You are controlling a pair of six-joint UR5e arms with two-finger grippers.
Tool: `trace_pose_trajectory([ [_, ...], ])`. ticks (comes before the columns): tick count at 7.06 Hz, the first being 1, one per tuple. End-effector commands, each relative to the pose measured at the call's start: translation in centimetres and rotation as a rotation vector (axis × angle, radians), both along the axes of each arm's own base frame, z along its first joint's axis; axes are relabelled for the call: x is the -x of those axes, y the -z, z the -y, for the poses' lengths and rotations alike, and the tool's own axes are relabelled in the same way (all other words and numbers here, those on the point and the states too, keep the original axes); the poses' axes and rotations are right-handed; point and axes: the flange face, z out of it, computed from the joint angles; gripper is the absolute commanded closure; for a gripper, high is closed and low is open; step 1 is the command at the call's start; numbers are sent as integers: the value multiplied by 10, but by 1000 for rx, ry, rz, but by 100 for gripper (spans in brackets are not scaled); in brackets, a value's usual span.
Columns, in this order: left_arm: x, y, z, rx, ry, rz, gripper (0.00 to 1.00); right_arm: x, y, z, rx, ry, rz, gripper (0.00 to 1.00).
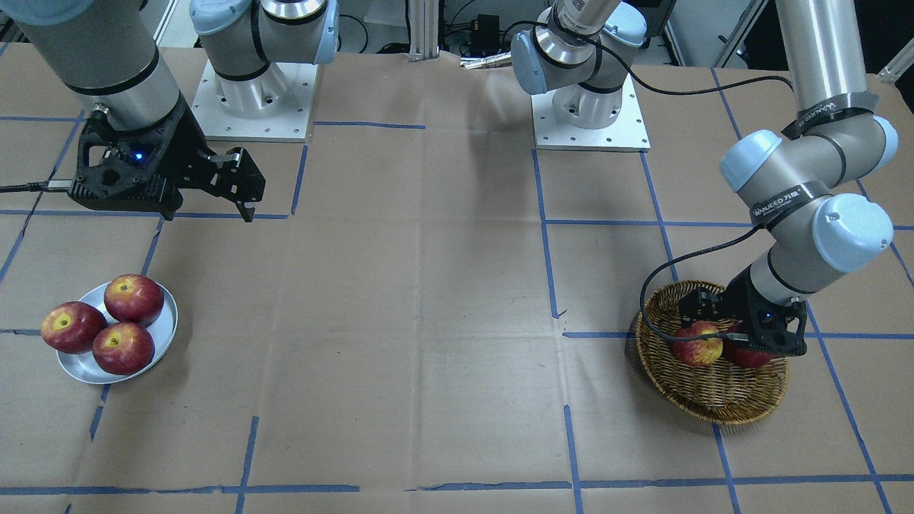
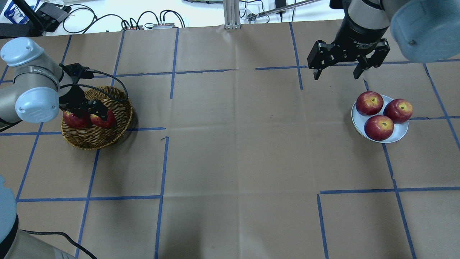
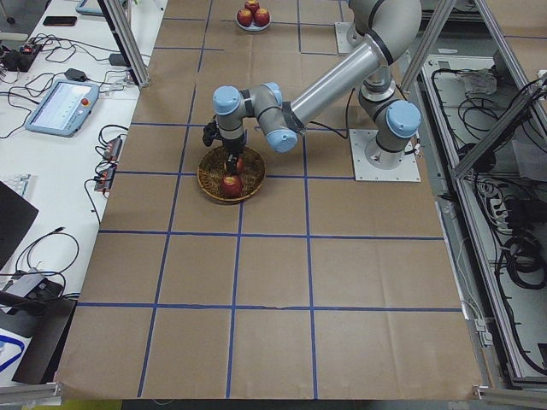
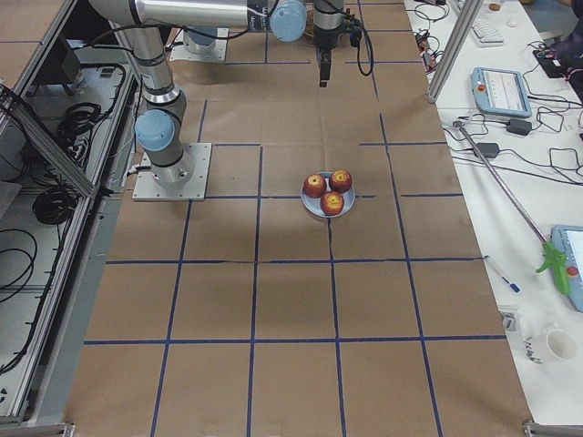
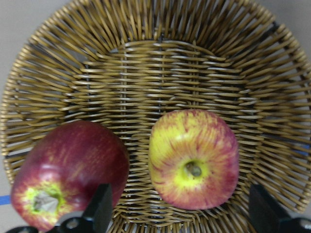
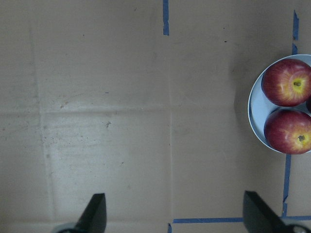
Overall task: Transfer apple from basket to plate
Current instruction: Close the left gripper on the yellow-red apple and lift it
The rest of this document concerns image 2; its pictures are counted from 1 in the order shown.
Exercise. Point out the light blue plate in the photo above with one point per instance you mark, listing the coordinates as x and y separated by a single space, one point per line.
359 120

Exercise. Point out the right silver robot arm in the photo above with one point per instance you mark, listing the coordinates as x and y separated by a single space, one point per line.
425 31

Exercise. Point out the aluminium frame post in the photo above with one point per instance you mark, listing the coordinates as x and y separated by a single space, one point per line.
231 14

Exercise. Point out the red apple plate back right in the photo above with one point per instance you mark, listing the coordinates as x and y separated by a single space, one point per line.
399 111

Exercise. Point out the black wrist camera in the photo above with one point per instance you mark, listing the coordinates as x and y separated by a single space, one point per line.
77 72

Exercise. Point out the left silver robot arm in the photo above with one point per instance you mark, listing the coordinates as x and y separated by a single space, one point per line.
41 88

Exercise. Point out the woven wicker basket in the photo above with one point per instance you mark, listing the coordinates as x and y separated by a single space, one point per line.
93 137

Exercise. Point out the metal rod reacher tool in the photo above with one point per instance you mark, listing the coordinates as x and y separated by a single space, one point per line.
252 17

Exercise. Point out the red apple in basket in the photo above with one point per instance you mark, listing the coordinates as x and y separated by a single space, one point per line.
72 122

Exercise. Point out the red apple plate back left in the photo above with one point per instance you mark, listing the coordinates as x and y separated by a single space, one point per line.
369 103

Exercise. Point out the red apple plate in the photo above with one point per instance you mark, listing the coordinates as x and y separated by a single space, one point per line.
369 103
399 111
379 128

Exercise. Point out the red apple plate front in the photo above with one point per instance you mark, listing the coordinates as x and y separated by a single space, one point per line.
379 128

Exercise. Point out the red apple with yellow top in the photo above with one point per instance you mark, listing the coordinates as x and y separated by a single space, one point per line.
109 122

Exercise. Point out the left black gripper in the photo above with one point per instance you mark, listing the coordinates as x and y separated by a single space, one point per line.
76 97

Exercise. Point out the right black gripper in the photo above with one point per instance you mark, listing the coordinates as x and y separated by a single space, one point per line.
359 33

